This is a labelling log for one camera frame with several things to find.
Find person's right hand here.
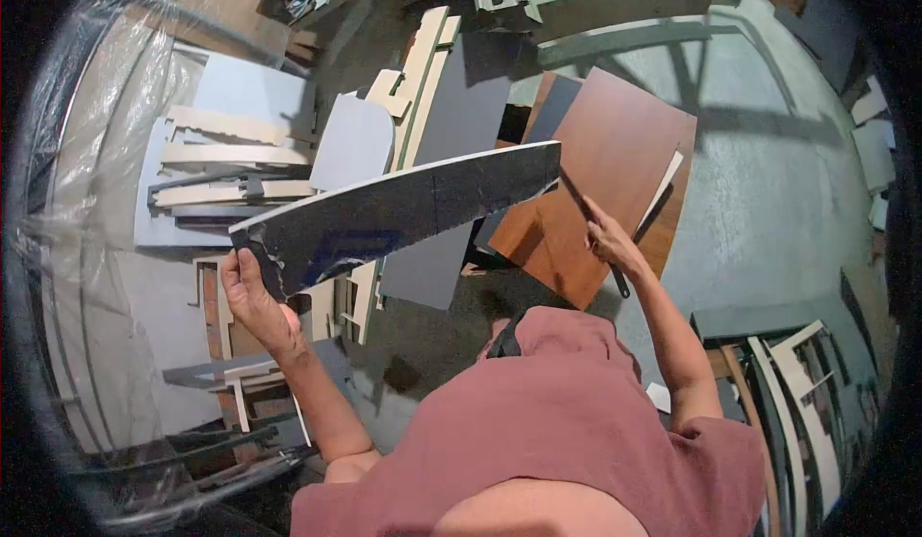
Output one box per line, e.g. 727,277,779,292
581,195,646,281

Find stack of board strips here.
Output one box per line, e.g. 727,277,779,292
691,299,894,537

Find pile of grey board offcuts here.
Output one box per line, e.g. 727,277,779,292
133,41,397,250

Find person's right fingers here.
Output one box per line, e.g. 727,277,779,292
581,195,613,258

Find dark metal file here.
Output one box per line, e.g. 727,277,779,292
558,167,632,300

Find long dark grey board offcut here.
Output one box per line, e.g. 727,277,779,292
229,141,563,303

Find brown wood-grain panel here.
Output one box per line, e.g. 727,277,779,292
488,66,698,312

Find person's left hand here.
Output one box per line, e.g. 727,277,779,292
220,247,306,359

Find rounded light grey panel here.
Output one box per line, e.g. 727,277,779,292
308,93,397,194

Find person's body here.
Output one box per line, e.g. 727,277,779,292
290,305,767,537

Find person's left thumb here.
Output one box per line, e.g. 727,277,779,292
236,247,278,319

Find dark grey rectangular panel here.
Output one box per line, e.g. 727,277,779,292
377,31,514,312

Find clear plastic sheet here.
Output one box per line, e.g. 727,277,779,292
14,0,318,531

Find grey metal frame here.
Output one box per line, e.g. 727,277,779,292
468,0,764,70

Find person's left fingers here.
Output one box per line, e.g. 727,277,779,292
220,252,242,315

